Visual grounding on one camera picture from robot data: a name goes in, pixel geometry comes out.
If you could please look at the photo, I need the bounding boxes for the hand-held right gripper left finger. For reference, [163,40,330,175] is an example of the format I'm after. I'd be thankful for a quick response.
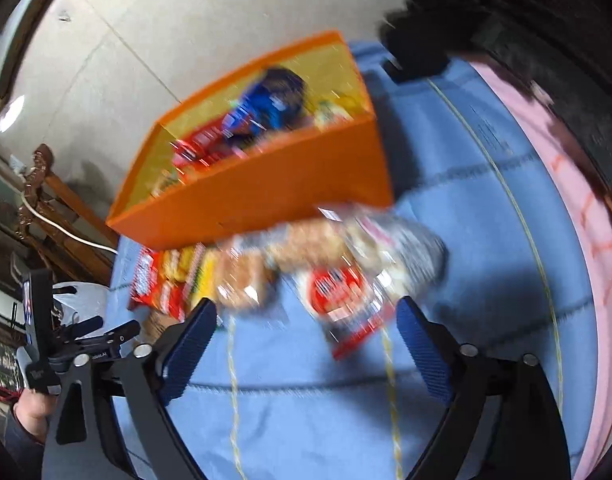
[40,297,219,480]

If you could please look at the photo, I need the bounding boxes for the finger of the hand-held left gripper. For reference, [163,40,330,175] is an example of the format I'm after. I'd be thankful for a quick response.
[86,320,141,357]
[55,316,105,342]

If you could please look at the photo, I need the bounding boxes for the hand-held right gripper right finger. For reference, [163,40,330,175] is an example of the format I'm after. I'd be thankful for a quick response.
[395,296,573,480]

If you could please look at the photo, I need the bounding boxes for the red label clear snack packet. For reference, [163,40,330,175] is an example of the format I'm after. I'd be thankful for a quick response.
[308,265,389,361]

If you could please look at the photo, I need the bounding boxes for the orange storage box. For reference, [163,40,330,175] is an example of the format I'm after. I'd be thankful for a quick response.
[106,31,394,251]

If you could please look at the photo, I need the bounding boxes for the long red snack packet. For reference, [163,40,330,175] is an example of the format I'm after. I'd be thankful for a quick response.
[172,125,237,170]

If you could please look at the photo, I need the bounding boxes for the blue snack packet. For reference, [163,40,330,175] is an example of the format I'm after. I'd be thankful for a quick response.
[225,67,308,137]

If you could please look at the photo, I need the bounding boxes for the person's left forearm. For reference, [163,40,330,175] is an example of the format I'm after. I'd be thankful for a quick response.
[3,402,49,480]

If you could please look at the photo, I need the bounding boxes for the person's left hand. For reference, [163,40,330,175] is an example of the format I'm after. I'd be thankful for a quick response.
[15,388,54,445]

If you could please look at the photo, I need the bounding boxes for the white plastic bag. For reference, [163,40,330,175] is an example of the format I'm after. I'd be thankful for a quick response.
[50,282,112,333]

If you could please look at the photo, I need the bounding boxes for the pile of assorted snack packets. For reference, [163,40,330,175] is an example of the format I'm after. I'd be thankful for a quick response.
[128,202,449,328]

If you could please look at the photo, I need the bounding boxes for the carved wooden furniture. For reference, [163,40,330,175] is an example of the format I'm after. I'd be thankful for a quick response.
[13,144,119,272]

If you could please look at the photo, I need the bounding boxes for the blue quilted blanket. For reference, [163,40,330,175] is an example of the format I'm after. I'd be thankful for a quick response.
[106,42,607,480]

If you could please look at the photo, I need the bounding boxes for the round ceiling light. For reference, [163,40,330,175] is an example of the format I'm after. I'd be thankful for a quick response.
[0,95,26,133]

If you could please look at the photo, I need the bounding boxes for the pink blanket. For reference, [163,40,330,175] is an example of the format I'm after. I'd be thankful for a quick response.
[463,56,612,480]

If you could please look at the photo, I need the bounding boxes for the dark cloth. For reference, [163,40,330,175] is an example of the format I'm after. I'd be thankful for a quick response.
[376,0,612,201]

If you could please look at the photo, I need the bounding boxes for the white cable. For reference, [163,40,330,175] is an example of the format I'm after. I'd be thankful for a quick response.
[20,192,118,252]

